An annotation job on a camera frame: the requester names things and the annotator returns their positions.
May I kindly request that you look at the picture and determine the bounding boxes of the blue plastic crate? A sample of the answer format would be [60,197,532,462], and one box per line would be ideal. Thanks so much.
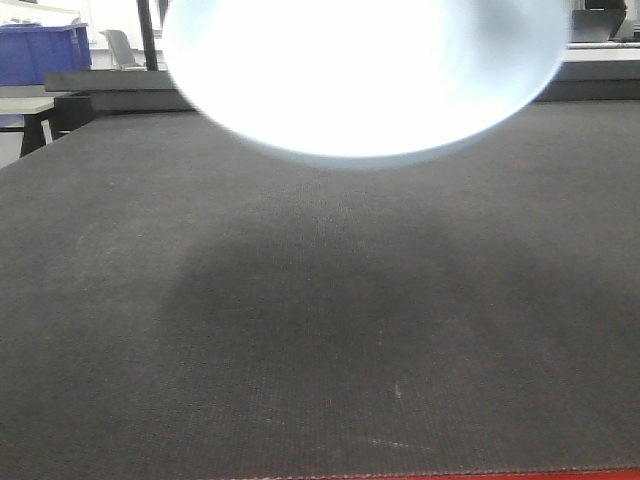
[1,23,92,86]

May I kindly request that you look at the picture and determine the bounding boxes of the grey chair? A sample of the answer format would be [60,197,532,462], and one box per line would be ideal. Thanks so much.
[100,29,146,71]

